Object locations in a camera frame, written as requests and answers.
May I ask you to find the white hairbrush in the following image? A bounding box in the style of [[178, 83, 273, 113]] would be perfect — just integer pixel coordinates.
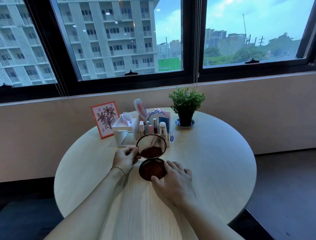
[[119, 111, 134, 127]]

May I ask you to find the grey apartment building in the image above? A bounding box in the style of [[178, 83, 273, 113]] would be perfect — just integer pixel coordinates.
[[0, 0, 159, 87]]

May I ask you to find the person's right forearm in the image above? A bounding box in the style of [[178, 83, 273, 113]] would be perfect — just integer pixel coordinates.
[[173, 198, 240, 240]]

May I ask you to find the blue patterned saucer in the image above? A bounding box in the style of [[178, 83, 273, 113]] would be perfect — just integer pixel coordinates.
[[175, 118, 195, 128]]

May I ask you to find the beaded blind cord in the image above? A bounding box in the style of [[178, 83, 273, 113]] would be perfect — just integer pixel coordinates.
[[193, 0, 202, 87], [24, 0, 67, 102]]

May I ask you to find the blue card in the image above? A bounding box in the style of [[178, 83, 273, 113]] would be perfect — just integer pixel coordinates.
[[158, 117, 169, 135]]

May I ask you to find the white storage box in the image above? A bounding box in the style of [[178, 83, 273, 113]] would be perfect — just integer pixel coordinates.
[[112, 116, 139, 148]]

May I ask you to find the orange framed flower drawing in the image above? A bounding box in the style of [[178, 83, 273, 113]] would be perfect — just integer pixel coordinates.
[[90, 101, 120, 139]]

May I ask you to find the white cosmetics organizer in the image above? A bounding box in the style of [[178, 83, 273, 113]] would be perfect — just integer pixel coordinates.
[[134, 112, 171, 148]]

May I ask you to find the person's right hand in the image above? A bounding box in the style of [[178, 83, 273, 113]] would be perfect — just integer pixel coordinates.
[[151, 161, 197, 208]]

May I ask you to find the brown round compact mirror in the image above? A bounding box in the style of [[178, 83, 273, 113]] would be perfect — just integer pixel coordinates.
[[136, 134, 167, 182]]

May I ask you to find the green potted plant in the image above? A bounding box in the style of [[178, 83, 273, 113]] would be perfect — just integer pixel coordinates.
[[168, 87, 206, 127]]

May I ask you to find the thin gold bracelet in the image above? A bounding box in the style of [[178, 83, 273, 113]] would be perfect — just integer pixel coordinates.
[[110, 166, 126, 186]]

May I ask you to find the round blue white hand mirror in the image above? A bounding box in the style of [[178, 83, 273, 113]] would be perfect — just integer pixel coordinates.
[[147, 108, 169, 125]]

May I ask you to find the black window frame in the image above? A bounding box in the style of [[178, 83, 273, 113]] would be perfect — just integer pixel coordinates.
[[0, 0, 316, 104]]

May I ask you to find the person's left forearm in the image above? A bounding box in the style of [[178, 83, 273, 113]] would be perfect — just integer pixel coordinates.
[[44, 168, 127, 240]]

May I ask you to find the person's left hand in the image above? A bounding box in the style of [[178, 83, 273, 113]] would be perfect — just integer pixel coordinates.
[[112, 146, 142, 174]]

